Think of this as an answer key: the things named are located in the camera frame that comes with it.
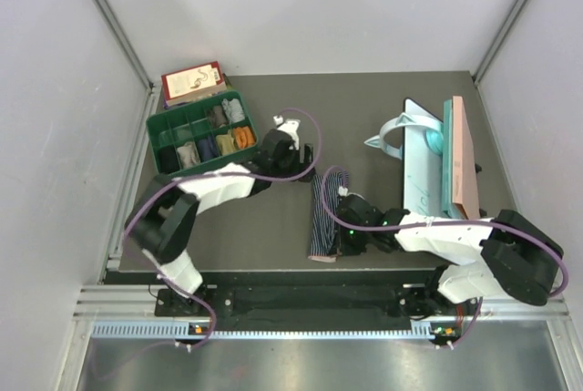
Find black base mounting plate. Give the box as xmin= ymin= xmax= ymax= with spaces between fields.
xmin=154 ymin=272 xmax=484 ymax=322

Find grey rolled sock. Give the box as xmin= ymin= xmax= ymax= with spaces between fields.
xmin=221 ymin=98 xmax=246 ymax=123

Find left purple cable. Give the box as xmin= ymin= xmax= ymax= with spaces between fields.
xmin=123 ymin=108 xmax=323 ymax=351

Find black underwear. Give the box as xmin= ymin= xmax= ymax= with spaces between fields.
xmin=157 ymin=146 xmax=180 ymax=174

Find teal and pink book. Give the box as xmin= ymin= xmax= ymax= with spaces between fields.
xmin=441 ymin=96 xmax=480 ymax=220

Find brown rolled sock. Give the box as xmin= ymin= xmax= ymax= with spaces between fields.
xmin=207 ymin=105 xmax=230 ymax=129

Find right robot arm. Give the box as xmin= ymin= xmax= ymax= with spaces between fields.
xmin=336 ymin=188 xmax=564 ymax=314

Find striped blue boxer shorts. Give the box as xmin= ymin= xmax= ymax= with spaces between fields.
xmin=308 ymin=171 xmax=350 ymax=263

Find green compartment tray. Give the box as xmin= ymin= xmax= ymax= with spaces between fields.
xmin=146 ymin=90 xmax=261 ymax=178

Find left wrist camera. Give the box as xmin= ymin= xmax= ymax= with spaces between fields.
xmin=273 ymin=115 xmax=301 ymax=150

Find navy rolled sock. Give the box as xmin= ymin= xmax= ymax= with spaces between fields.
xmin=196 ymin=135 xmax=220 ymax=162

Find light blue tablet board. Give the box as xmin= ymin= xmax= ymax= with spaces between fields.
xmin=403 ymin=98 xmax=463 ymax=220

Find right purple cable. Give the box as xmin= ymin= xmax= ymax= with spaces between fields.
xmin=321 ymin=165 xmax=570 ymax=351

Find orange rolled sock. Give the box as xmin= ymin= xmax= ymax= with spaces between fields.
xmin=232 ymin=126 xmax=256 ymax=149

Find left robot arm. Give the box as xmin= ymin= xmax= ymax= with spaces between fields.
xmin=124 ymin=129 xmax=314 ymax=315

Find mustard rolled sock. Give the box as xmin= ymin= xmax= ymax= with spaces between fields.
xmin=215 ymin=134 xmax=238 ymax=156

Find purple cable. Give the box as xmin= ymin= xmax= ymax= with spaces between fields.
xmin=123 ymin=108 xmax=323 ymax=351
xmin=321 ymin=165 xmax=570 ymax=351

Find red and cream book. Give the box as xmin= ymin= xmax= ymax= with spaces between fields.
xmin=161 ymin=61 xmax=228 ymax=108

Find beige rolled sock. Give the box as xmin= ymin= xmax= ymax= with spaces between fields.
xmin=177 ymin=142 xmax=200 ymax=169

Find white slotted cable duct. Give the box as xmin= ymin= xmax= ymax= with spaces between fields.
xmin=90 ymin=320 xmax=456 ymax=341

